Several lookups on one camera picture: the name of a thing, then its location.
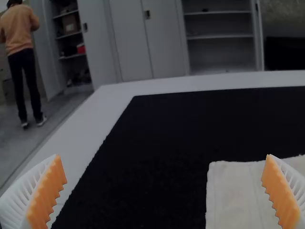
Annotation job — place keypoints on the closed grey cupboard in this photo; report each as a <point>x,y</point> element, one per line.
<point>133,47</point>

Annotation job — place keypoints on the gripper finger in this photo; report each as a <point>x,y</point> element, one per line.
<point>286,190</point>
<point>16,202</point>

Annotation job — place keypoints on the empty open grey cupboard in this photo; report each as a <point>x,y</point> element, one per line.
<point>219,57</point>

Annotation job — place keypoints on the black crate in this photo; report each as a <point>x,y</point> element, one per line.
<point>283,55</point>

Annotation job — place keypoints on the grey cupboard with stored things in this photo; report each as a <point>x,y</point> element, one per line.
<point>100,47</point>

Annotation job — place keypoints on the black mat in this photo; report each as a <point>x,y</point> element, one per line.
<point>166,143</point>

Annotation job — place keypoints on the pale towel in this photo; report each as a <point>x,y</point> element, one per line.
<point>233,190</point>

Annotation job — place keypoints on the person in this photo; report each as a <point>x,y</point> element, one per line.
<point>16,28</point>

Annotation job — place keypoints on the red box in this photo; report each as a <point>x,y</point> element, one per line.
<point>81,48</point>

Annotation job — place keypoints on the cardboard box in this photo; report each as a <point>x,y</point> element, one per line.
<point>69,23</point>

